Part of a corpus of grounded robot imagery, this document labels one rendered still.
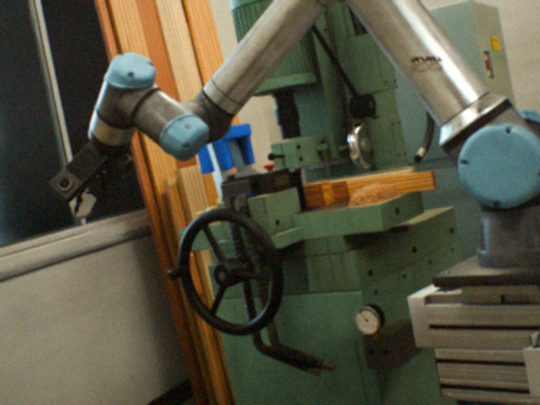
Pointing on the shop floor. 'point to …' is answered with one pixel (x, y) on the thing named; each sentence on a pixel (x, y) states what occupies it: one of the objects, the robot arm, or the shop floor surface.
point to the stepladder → (229, 156)
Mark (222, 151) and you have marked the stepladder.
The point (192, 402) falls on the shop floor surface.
